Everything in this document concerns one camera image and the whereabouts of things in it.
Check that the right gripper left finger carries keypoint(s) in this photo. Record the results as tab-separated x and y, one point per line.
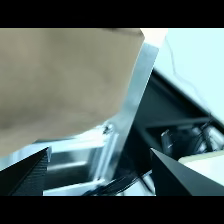
23	176

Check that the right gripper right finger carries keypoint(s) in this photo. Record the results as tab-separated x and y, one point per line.
180	181

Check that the brown T-shirt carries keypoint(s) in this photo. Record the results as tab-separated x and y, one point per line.
63	83

